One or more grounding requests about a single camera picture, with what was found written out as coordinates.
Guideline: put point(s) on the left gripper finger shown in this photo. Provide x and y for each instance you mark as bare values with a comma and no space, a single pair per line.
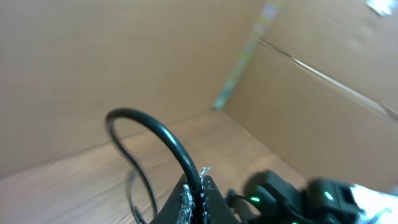
181,207

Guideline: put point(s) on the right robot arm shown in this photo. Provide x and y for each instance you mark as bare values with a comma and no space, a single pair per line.
268,198

